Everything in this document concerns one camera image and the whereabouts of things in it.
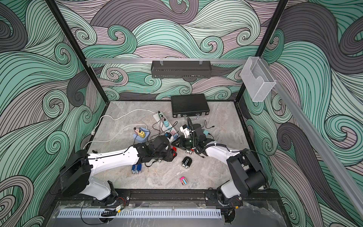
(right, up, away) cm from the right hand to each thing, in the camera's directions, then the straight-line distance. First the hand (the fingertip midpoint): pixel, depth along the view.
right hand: (170, 145), depth 82 cm
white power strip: (-9, +16, +22) cm, 28 cm away
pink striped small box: (+7, -18, -5) cm, 20 cm away
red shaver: (+2, -2, 0) cm, 3 cm away
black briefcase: (+14, +24, +29) cm, 41 cm away
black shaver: (+10, -10, +1) cm, 14 cm away
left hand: (+2, -3, -1) cm, 4 cm away
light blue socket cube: (-22, +1, +13) cm, 25 cm away
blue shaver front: (-20, -14, -1) cm, 24 cm away
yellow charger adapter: (-20, +5, +10) cm, 23 cm away
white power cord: (-60, +5, +22) cm, 64 cm away
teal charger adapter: (-4, +12, +16) cm, 20 cm away
